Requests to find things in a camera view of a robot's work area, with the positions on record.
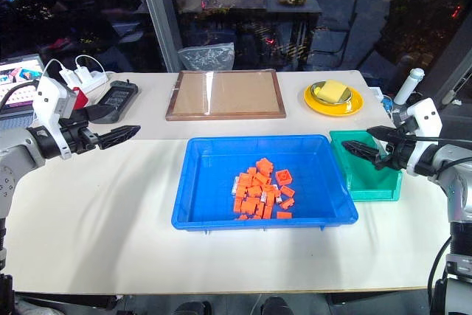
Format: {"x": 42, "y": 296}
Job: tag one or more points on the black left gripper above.
{"x": 83, "y": 139}

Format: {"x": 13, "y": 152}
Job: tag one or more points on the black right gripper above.
{"x": 397, "y": 156}

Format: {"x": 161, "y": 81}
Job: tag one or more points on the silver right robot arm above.
{"x": 455, "y": 182}

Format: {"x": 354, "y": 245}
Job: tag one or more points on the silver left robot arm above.
{"x": 16, "y": 152}

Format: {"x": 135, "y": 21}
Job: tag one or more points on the green plastic bin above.
{"x": 372, "y": 184}

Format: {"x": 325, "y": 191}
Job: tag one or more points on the black handheld device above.
{"x": 119, "y": 99}

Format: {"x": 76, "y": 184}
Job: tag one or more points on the red plastic object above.
{"x": 82, "y": 99}

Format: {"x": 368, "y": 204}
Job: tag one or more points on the white power strip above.
{"x": 94, "y": 80}

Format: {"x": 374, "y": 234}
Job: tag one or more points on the small white adapter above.
{"x": 375, "y": 92}

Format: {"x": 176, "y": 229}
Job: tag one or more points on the yellow plate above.
{"x": 332, "y": 108}

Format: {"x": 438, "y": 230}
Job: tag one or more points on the white charger plug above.
{"x": 67, "y": 76}
{"x": 82, "y": 72}

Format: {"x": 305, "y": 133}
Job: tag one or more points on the white cylindrical bottle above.
{"x": 407, "y": 86}

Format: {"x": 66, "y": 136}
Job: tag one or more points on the yellow sponge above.
{"x": 332, "y": 90}

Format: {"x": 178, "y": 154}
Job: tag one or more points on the small metal bowl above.
{"x": 315, "y": 93}

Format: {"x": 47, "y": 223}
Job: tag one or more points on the blue plastic tray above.
{"x": 210, "y": 182}

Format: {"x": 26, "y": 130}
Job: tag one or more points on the grey window pillar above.
{"x": 158, "y": 16}

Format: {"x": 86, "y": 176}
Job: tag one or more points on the clear plastic bag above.
{"x": 206, "y": 57}

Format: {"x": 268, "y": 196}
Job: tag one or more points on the wooden framed board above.
{"x": 239, "y": 93}

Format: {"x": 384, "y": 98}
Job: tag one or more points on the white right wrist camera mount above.
{"x": 427, "y": 116}

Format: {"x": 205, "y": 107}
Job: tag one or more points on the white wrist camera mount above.
{"x": 49, "y": 97}
{"x": 427, "y": 116}

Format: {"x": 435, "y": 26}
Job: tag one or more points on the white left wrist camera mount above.
{"x": 49, "y": 97}

